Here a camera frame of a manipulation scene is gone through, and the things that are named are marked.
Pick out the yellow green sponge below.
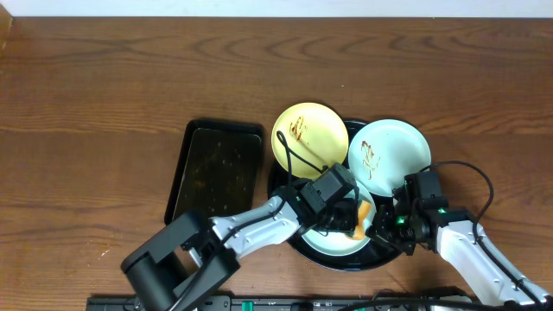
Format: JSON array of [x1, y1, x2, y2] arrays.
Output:
[[346, 200, 372, 240]]

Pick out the light blue plate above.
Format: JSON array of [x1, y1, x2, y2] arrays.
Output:
[[301, 181, 376, 257], [347, 119, 431, 197]]

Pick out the yellow plate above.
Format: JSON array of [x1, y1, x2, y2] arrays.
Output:
[[271, 103, 349, 179]]

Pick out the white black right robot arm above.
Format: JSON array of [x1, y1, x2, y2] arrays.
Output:
[[366, 193, 552, 310]]

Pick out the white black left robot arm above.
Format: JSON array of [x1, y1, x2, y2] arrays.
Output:
[[121, 180, 359, 311]]

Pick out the black round tray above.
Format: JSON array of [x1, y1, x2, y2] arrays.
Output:
[[267, 118, 402, 271]]

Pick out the black rectangular tray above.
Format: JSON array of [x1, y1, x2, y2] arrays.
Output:
[[164, 118, 264, 224]]

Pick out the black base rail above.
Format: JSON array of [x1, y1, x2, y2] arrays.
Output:
[[86, 295, 472, 311]]

